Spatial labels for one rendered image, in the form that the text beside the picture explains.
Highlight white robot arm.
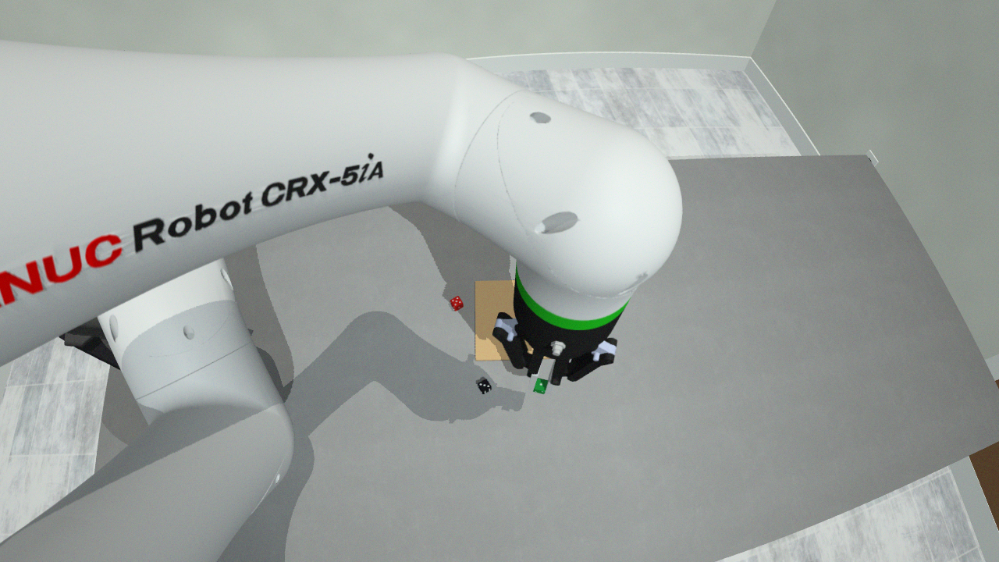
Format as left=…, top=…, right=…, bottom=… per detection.
left=0, top=40, right=682, bottom=562

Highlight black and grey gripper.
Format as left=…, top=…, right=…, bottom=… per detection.
left=492, top=312, right=617, bottom=395

